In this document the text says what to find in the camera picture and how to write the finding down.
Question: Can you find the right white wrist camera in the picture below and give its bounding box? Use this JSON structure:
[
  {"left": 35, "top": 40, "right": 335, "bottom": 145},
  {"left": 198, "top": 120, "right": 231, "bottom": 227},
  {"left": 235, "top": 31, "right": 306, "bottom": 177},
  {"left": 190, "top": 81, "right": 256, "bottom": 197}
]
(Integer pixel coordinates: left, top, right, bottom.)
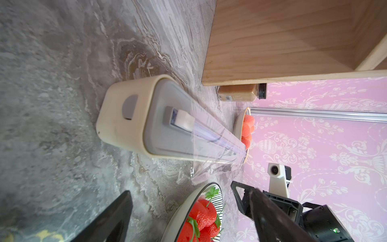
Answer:
[{"left": 268, "top": 163, "right": 292, "bottom": 198}]

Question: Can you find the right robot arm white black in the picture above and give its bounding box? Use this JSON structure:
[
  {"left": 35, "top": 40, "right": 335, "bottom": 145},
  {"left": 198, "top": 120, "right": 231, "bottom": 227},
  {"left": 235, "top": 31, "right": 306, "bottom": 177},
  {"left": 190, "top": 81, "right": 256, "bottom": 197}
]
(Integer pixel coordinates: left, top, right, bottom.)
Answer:
[{"left": 231, "top": 181, "right": 353, "bottom": 242}]

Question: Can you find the striped plate of strawberries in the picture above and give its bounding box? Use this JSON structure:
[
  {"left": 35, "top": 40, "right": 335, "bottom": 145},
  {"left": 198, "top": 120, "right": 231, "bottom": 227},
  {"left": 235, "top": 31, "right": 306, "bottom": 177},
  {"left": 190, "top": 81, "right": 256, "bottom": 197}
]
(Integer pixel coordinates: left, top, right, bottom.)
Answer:
[{"left": 161, "top": 182, "right": 224, "bottom": 242}]

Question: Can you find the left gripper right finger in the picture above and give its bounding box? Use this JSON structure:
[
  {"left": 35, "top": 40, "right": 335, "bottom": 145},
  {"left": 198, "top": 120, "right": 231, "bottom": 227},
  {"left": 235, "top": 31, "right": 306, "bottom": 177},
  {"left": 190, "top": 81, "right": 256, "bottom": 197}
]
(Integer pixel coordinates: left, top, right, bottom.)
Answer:
[{"left": 249, "top": 188, "right": 314, "bottom": 242}]

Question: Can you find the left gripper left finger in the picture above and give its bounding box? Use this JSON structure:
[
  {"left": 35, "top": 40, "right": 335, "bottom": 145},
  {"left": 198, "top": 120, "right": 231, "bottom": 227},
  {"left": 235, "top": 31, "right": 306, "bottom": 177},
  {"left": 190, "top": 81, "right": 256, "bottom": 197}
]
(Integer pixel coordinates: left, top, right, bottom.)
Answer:
[{"left": 73, "top": 191, "right": 133, "bottom": 242}]

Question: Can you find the beige plastic wrap dispenser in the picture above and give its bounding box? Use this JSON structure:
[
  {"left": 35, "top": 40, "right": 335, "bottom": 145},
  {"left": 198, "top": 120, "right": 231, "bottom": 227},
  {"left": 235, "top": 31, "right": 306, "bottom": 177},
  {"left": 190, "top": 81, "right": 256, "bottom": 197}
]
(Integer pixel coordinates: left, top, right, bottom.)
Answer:
[{"left": 96, "top": 75, "right": 246, "bottom": 165}]

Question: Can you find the red strawberries pile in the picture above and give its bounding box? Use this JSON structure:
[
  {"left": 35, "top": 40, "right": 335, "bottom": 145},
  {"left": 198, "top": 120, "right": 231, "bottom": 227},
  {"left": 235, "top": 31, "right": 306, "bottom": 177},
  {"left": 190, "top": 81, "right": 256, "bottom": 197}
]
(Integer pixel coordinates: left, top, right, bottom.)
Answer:
[{"left": 177, "top": 198, "right": 223, "bottom": 242}]

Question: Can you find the patterned plate with peaches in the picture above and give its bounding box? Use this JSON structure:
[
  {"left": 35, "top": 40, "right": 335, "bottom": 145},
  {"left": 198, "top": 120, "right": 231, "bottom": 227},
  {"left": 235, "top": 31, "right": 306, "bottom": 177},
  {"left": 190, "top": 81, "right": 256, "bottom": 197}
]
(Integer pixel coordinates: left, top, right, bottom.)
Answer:
[{"left": 233, "top": 107, "right": 251, "bottom": 164}]

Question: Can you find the peach fruit pile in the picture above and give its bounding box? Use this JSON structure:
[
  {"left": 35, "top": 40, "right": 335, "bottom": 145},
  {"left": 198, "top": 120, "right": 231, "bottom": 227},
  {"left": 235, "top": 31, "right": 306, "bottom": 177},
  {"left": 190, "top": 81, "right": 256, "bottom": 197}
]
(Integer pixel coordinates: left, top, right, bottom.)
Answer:
[{"left": 241, "top": 115, "right": 255, "bottom": 149}]

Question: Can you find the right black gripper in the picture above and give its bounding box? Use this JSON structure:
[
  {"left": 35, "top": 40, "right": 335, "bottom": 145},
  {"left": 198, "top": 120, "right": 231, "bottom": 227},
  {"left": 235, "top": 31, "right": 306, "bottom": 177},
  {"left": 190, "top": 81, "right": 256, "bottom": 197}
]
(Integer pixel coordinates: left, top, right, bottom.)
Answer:
[{"left": 231, "top": 181, "right": 303, "bottom": 225}]

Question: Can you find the small brown spice jar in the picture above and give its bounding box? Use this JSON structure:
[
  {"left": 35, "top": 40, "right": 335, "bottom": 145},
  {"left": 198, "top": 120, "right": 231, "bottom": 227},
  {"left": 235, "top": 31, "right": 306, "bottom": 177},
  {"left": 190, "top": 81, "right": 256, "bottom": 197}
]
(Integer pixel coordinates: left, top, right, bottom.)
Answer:
[{"left": 217, "top": 83, "right": 267, "bottom": 102}]

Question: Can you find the wooden two-tier shelf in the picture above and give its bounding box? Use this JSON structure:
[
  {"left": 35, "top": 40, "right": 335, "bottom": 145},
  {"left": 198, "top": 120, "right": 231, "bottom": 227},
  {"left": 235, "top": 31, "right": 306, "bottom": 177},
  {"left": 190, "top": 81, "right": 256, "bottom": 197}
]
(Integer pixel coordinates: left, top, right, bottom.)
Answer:
[{"left": 202, "top": 1, "right": 387, "bottom": 86}]

